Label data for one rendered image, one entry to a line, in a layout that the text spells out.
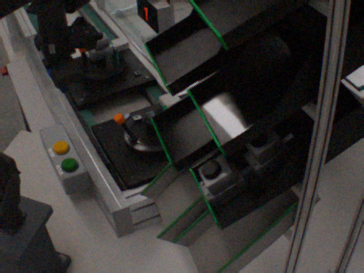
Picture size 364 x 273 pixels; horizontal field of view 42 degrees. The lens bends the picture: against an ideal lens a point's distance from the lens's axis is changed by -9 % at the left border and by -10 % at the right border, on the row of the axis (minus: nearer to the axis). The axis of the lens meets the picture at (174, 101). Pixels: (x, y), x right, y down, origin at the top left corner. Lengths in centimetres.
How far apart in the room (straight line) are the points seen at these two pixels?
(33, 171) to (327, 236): 80
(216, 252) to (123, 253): 29
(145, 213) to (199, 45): 49
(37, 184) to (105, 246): 29
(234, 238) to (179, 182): 20
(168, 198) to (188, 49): 36
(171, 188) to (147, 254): 19
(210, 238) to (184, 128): 22
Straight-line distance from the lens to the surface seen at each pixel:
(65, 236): 124
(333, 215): 127
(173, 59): 84
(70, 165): 124
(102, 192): 118
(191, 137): 92
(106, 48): 148
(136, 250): 119
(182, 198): 105
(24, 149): 150
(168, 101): 136
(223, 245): 96
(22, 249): 99
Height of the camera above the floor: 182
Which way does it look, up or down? 38 degrees down
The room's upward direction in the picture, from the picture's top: 3 degrees counter-clockwise
